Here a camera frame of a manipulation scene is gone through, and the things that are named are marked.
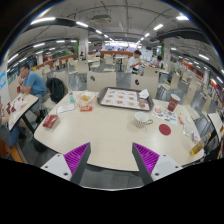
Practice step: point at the red sauce packet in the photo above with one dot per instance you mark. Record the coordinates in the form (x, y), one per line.
(180, 120)
(86, 108)

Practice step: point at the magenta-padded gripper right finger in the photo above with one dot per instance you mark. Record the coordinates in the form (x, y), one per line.
(146, 158)

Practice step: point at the ceiling air conditioner unit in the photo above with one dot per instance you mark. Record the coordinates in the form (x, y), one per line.
(101, 18)

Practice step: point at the beige chair with round hole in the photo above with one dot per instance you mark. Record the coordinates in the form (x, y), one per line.
(101, 81)
(144, 85)

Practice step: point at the dark food tray paper liner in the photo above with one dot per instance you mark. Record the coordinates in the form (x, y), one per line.
(125, 98)

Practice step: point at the flat round red coaster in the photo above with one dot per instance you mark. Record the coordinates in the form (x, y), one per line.
(164, 129)

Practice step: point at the person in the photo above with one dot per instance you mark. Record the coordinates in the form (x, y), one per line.
(6, 130)
(159, 61)
(133, 63)
(33, 85)

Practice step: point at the colourful printed flyer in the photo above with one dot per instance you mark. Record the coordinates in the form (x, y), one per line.
(165, 115)

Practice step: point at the clear bottle with tan cap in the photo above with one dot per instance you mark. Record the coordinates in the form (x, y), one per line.
(200, 145)

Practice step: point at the small clear sanitizer bottle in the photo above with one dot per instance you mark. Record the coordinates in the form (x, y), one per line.
(71, 97)

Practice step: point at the red paper cup with lid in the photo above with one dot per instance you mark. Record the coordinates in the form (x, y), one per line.
(173, 102)

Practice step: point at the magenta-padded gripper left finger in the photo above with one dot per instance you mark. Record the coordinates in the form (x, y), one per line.
(77, 158)

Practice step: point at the red tissue pack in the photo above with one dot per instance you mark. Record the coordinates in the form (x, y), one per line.
(50, 120)

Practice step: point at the group of ceiling lights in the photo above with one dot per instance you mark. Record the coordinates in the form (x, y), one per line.
(43, 20)

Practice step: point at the white table black pedestal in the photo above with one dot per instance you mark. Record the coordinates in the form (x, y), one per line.
(215, 123)
(21, 106)

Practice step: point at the black backpack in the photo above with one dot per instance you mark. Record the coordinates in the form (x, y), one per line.
(56, 89)

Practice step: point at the group of beige chairs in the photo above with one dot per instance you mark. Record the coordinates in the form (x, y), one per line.
(81, 66)

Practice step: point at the crumpled white napkin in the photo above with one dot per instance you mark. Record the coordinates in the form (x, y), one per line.
(144, 94)

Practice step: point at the clear plastic bag with card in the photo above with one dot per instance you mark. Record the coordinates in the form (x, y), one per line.
(190, 131)

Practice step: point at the white paper receipt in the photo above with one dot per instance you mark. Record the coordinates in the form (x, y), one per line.
(65, 108)

